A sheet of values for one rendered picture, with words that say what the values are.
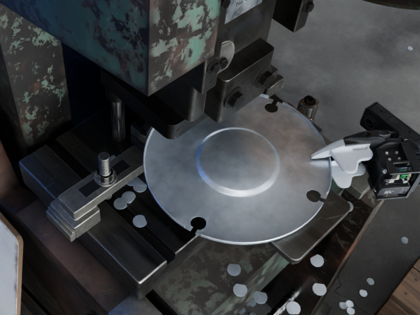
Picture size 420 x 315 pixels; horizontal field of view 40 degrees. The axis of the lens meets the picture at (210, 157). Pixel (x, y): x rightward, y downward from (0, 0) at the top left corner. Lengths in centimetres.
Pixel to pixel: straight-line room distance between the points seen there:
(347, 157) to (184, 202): 26
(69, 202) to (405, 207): 130
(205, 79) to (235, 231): 25
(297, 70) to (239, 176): 140
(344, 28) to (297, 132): 158
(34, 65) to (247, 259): 45
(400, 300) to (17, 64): 92
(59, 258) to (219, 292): 27
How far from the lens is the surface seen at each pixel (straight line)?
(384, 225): 188
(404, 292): 136
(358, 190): 109
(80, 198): 87
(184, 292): 92
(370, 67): 235
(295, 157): 90
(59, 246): 99
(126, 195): 93
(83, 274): 96
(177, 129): 79
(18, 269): 112
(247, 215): 83
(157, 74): 57
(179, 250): 88
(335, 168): 93
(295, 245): 83
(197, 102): 76
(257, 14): 76
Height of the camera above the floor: 148
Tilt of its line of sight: 52 degrees down
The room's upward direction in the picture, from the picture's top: 9 degrees clockwise
